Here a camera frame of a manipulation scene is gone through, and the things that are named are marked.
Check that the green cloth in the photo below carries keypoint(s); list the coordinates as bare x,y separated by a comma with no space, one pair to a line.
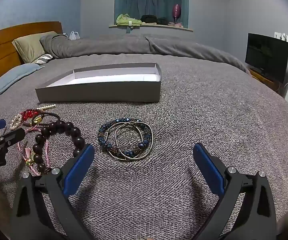
126,20

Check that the grey duvet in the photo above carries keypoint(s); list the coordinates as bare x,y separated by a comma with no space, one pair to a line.
109,45

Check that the white plastic bag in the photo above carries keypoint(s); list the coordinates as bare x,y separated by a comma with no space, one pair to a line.
74,36

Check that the dark cloth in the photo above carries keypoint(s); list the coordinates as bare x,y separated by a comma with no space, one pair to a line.
163,21

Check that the light blue blanket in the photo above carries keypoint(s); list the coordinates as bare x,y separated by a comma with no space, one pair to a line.
9,77

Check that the black television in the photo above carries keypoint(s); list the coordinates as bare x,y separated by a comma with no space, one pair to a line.
266,55

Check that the small white clip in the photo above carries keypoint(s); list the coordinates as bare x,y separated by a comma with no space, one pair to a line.
130,25

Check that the black bag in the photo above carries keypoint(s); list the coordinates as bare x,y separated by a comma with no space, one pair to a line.
149,19

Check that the wooden television stand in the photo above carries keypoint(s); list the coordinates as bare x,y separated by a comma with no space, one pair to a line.
261,78

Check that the looped pearl hair clip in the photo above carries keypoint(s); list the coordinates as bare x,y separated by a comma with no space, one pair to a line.
14,123

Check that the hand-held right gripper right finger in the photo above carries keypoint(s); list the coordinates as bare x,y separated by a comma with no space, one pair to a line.
209,166

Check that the green pillow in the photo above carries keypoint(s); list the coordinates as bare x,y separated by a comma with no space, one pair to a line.
29,45

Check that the grey cardboard box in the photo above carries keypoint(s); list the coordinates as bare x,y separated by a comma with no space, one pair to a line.
96,95

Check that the grey knitted bedspread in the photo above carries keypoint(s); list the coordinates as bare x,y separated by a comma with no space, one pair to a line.
184,117

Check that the striped pillow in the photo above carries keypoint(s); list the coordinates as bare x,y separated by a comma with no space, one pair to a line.
44,58

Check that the window sill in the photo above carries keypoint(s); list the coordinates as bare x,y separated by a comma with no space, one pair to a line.
159,27

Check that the white wall sockets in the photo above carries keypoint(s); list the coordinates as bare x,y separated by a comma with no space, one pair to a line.
284,37

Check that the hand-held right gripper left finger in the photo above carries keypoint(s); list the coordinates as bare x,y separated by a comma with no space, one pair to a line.
80,166

